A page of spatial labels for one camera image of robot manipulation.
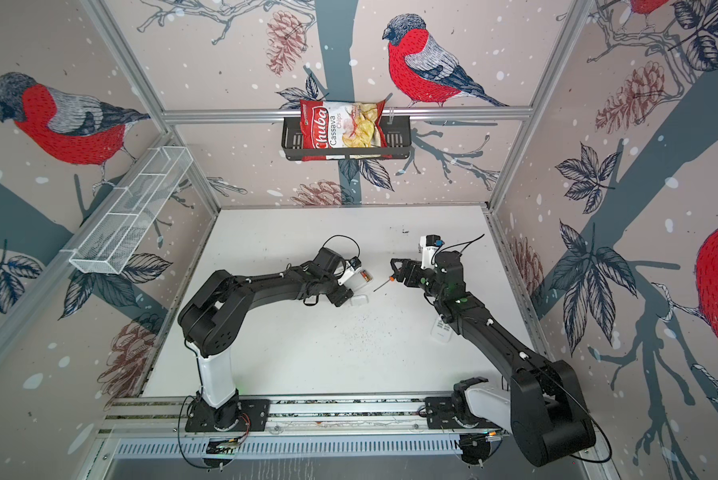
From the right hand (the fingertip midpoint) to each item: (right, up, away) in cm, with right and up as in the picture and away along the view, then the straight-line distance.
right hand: (396, 266), depth 83 cm
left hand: (-16, -7, +12) cm, 21 cm away
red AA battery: (-9, -5, +15) cm, 18 cm away
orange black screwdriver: (0, -6, +16) cm, 17 cm away
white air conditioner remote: (+14, -20, +4) cm, 24 cm away
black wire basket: (+2, +39, +11) cm, 40 cm away
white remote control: (-11, -6, +14) cm, 19 cm away
